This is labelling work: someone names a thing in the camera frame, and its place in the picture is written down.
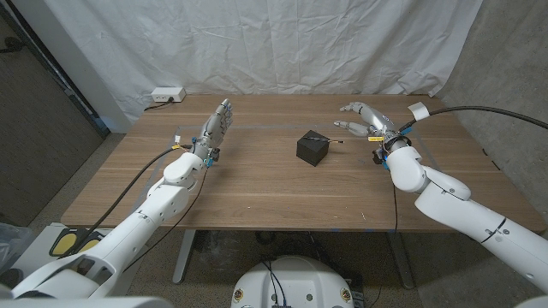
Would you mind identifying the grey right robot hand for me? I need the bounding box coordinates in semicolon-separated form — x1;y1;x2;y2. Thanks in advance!
333;101;400;149

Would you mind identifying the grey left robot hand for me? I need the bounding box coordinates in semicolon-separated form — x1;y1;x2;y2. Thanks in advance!
191;98;235;163

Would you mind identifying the black pen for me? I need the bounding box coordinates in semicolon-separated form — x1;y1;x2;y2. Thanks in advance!
304;135;345;145

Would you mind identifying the black cube block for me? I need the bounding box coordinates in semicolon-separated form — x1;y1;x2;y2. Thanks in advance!
295;129;331;168

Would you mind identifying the white power strip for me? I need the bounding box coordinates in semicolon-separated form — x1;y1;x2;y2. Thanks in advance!
151;86;187;104

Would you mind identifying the white wrinkled backdrop sheet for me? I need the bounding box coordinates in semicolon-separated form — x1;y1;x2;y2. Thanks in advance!
42;0;484;134

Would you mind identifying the grey table leg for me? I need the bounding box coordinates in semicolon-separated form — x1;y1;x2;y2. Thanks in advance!
387;232;415;290
172;229;197;285

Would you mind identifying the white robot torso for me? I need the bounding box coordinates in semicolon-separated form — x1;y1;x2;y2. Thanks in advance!
230;255;355;308

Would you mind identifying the black yellow foot pedal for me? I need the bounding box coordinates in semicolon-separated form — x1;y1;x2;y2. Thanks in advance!
49;228;104;258

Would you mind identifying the white floor platform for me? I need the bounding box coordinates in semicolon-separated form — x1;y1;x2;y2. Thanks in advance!
12;222;116;270

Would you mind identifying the clear plastic bag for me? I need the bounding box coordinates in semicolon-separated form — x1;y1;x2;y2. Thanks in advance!
0;222;33;270

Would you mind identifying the white tape tag on cable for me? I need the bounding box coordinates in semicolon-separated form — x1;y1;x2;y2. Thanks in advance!
407;101;431;121

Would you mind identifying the black power strip cord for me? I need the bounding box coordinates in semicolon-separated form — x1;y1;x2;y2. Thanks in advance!
144;98;175;112

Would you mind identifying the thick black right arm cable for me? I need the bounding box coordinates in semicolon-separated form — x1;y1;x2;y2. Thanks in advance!
396;105;548;133

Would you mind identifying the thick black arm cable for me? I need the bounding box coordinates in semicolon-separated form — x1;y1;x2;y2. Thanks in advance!
396;105;548;133
59;146;194;258

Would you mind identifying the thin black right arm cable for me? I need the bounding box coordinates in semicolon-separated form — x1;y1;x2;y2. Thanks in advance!
370;182;399;308

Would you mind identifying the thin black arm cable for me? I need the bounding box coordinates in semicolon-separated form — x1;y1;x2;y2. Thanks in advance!
370;182;399;308
123;164;211;273

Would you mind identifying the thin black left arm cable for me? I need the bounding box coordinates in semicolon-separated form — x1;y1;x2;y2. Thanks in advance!
123;164;211;273

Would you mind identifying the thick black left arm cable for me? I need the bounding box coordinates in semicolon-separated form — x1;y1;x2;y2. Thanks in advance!
59;146;194;258

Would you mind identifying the blue torso cable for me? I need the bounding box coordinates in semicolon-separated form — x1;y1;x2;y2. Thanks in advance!
261;259;288;307

